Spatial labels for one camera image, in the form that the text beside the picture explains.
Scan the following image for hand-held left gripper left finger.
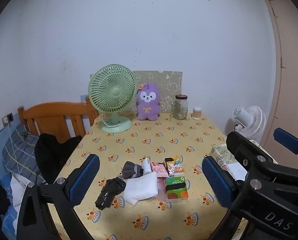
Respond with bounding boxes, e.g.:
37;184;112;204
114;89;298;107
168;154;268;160
16;154;101;240

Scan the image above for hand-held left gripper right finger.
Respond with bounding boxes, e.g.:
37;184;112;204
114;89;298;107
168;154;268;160
201;155;242;209

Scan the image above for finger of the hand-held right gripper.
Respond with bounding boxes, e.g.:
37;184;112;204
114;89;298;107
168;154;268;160
226;131;298;193
273;127;298;155

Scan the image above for yellow printed storage bin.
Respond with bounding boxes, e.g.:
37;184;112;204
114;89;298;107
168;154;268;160
208;140;277;182

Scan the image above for black plastic bag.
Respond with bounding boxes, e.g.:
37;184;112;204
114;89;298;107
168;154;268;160
95;177;126;210

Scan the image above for green tissue pack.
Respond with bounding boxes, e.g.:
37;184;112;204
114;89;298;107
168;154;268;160
164;176;189;203

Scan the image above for yellow cartoon tissue pack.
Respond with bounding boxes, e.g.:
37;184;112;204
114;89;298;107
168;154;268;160
163;156;186;177

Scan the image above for dark grey sock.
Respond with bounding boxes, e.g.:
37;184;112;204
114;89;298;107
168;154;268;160
121;161;144;179

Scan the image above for pink plastic packet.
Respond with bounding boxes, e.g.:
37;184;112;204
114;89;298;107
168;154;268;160
156;177;167;200

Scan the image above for pink wet wipes pack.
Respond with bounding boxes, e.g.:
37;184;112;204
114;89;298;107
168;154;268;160
150;161;169;178

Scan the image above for white and beige cloth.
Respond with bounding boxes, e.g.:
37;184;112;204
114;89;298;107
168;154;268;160
142;157;152;175

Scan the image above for white floor fan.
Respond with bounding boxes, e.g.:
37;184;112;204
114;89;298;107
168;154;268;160
233;105;267;140

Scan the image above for black garment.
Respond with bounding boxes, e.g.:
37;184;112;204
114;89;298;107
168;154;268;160
34;133;82;184

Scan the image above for pinkish door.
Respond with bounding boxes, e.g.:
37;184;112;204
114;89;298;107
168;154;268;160
263;0;298;153

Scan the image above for grey plaid pillow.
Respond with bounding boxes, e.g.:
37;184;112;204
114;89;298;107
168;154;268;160
2;124;47;184

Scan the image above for wooden bed headboard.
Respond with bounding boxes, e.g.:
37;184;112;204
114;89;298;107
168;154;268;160
17;96;101;144

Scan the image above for yellow printed tablecloth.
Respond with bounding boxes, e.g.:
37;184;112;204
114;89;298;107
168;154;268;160
46;114;272;240

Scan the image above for glass jar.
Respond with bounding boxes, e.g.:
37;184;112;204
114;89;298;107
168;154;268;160
172;94;189;120

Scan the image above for green desk fan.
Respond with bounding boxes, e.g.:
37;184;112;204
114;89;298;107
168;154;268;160
88;64;136;133

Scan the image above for blue bed sheet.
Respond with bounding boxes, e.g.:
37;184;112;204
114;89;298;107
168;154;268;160
0;172;23;240

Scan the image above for purple plush toy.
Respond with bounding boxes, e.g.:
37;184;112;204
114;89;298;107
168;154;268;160
136;82;161;121

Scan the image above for beige patterned board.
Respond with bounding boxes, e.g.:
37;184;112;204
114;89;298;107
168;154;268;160
90;70;183;114

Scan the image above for white charging cable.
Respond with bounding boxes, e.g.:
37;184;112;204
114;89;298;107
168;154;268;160
7;125;22;175

